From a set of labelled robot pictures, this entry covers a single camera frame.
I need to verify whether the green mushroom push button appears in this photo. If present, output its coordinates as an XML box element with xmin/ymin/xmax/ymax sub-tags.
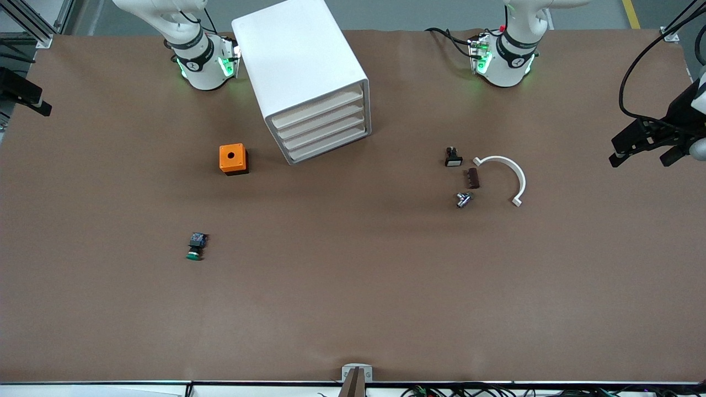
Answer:
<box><xmin>186</xmin><ymin>232</ymin><xmax>209</xmax><ymax>261</ymax></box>

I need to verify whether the white drawer cabinet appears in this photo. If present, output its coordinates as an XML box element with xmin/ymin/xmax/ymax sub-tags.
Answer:
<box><xmin>232</xmin><ymin>0</ymin><xmax>372</xmax><ymax>166</ymax></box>

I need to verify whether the white curved plastic piece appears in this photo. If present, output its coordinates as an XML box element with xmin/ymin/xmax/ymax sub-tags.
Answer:
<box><xmin>473</xmin><ymin>155</ymin><xmax>527</xmax><ymax>207</ymax></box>

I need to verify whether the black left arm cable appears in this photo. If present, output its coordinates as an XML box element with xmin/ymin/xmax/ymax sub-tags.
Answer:
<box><xmin>619</xmin><ymin>0</ymin><xmax>706</xmax><ymax>133</ymax></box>

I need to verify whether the aluminium frame profile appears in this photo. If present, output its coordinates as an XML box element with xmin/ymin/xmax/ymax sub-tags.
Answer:
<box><xmin>660</xmin><ymin>0</ymin><xmax>706</xmax><ymax>43</ymax></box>
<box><xmin>0</xmin><ymin>0</ymin><xmax>75</xmax><ymax>49</ymax></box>

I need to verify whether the orange button enclosure box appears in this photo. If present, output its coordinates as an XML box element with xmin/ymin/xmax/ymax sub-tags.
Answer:
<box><xmin>219</xmin><ymin>143</ymin><xmax>249</xmax><ymax>176</ymax></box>

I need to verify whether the black base cable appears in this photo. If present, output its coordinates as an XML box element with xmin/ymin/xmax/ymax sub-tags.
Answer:
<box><xmin>425</xmin><ymin>28</ymin><xmax>478</xmax><ymax>58</ymax></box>

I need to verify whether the black cable bundle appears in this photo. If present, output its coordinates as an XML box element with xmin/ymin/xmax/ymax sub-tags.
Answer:
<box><xmin>400</xmin><ymin>384</ymin><xmax>706</xmax><ymax>397</ymax></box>

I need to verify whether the white table frame rail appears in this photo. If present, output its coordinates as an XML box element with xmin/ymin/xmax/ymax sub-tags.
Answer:
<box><xmin>0</xmin><ymin>382</ymin><xmax>706</xmax><ymax>397</ymax></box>

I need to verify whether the grey metal edge bracket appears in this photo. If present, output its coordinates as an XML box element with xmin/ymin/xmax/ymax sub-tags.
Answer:
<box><xmin>341</xmin><ymin>363</ymin><xmax>373</xmax><ymax>383</ymax></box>

